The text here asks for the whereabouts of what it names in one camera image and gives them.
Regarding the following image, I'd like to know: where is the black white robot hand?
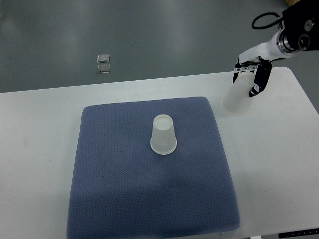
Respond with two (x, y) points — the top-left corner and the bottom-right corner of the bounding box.
(233, 30), (287, 98)

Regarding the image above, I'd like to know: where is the white paper cup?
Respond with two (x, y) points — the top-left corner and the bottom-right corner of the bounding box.
(221, 72), (255, 116)
(150, 114), (177, 155)

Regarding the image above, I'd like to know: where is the wooden box corner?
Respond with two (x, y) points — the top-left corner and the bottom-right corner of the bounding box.
(285, 0), (300, 6)

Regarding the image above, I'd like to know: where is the lower metal floor plate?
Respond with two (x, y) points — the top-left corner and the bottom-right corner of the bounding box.
(97, 64), (110, 74)

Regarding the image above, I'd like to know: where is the metal floor plate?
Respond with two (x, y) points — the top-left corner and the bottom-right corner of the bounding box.
(97, 54), (110, 63)
(97, 64), (110, 74)

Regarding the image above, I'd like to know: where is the upper metal floor plate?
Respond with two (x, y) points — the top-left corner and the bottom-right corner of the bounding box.
(97, 54), (110, 63)

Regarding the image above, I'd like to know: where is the black table control panel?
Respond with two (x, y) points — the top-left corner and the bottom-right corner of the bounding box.
(278, 228), (319, 239)

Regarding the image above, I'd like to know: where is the blue textured mat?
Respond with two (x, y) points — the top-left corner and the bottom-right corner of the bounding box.
(67, 97), (240, 239)

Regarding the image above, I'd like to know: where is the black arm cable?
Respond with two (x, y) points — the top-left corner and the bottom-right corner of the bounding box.
(251, 11), (285, 30)

